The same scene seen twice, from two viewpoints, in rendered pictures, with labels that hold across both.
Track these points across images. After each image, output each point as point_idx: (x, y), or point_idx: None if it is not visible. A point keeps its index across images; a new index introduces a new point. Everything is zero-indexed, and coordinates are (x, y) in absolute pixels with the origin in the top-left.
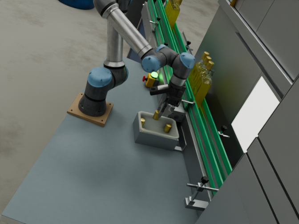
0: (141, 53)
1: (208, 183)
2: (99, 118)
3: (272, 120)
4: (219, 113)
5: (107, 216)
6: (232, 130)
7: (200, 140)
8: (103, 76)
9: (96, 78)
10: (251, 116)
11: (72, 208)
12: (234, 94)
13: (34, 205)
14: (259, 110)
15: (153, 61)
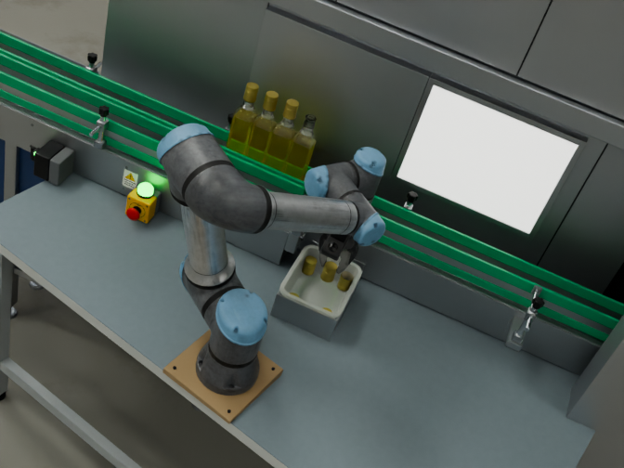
0: (351, 227)
1: (487, 292)
2: (263, 369)
3: None
4: (324, 164)
5: (496, 467)
6: (409, 186)
7: (399, 243)
8: (257, 310)
9: (259, 326)
10: (448, 152)
11: None
12: (366, 127)
13: None
14: (466, 138)
15: (383, 224)
